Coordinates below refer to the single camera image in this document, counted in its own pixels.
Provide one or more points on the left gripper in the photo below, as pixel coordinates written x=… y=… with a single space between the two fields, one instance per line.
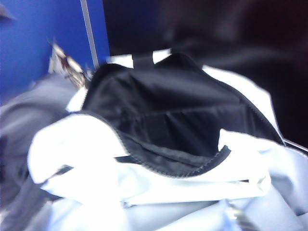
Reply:
x=68 y=66

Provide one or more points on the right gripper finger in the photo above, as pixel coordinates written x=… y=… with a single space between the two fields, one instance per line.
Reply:
x=239 y=217

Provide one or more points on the gray clothes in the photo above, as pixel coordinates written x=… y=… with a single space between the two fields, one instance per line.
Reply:
x=26 y=125

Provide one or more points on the blue partition panel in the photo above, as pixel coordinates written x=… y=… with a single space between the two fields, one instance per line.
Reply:
x=36 y=38

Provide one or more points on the aluminum frame strip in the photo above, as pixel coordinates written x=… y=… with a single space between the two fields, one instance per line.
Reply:
x=90 y=33

